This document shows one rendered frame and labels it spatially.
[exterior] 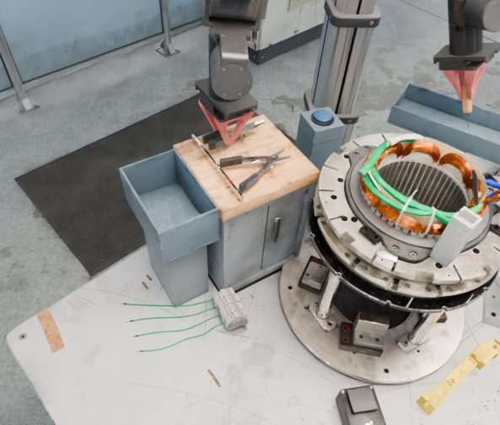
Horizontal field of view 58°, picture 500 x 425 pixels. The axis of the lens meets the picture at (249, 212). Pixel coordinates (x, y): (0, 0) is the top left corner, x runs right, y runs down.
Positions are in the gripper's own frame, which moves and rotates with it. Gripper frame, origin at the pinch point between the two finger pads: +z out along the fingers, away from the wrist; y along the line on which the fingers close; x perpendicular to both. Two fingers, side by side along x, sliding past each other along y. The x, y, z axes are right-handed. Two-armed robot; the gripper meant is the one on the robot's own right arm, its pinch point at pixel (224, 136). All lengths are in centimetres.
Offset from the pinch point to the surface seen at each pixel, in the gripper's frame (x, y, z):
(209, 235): -10.2, 11.9, 9.2
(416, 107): 47.0, 6.0, 6.2
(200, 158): -5.2, 0.0, 3.2
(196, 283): -12.0, 9.5, 26.3
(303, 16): 167, -169, 84
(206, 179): -6.7, 5.1, 3.2
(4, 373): -64, -41, 111
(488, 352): 30, 51, 29
